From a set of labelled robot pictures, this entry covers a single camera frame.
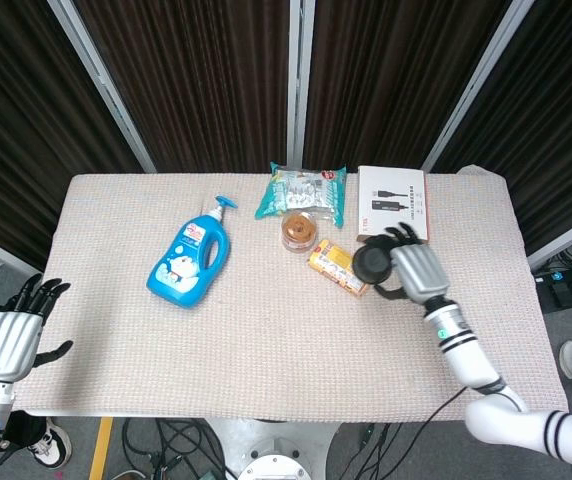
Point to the yellow snack box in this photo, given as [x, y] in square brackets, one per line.
[331, 262]

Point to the teal snack bag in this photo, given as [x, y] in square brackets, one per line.
[296, 192]

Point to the black round lid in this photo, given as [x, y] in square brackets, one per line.
[355, 267]

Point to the white partition frame post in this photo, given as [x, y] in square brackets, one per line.
[566, 240]
[476, 85]
[1, 252]
[106, 90]
[300, 75]

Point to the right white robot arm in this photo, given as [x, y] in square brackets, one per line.
[471, 360]

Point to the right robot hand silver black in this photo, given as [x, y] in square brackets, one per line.
[421, 275]

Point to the dark brown curtain panel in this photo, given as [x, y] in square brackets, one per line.
[16, 125]
[391, 75]
[556, 125]
[206, 75]

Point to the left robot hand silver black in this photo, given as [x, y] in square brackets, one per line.
[6, 345]

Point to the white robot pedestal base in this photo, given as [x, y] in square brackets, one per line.
[271, 445]

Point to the clear round jar brown contents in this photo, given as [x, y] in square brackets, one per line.
[299, 231]

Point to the black and white sneaker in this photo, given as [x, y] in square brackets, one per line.
[51, 445]

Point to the black dice cup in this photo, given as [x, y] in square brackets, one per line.
[373, 265]

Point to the beige waffle tablecloth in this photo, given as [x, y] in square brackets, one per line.
[266, 350]

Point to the blue pump bottle with cartoon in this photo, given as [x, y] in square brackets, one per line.
[186, 270]

